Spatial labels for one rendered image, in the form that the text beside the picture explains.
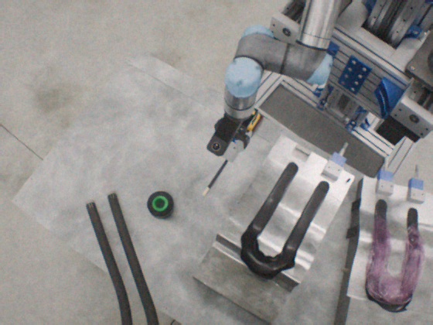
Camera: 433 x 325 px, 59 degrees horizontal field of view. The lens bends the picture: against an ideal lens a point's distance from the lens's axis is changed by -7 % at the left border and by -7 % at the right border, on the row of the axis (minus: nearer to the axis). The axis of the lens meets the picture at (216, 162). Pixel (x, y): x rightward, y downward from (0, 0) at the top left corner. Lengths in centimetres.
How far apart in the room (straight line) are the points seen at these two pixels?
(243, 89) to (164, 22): 186
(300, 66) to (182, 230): 61
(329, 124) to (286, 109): 23
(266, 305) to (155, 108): 73
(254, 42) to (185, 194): 55
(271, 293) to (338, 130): 115
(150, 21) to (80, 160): 150
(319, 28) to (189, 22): 182
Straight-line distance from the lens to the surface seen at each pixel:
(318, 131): 210
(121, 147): 137
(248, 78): 87
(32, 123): 249
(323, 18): 93
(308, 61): 94
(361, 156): 211
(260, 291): 118
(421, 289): 131
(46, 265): 220
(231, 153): 116
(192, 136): 136
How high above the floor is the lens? 203
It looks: 68 degrees down
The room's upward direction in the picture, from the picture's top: 3 degrees clockwise
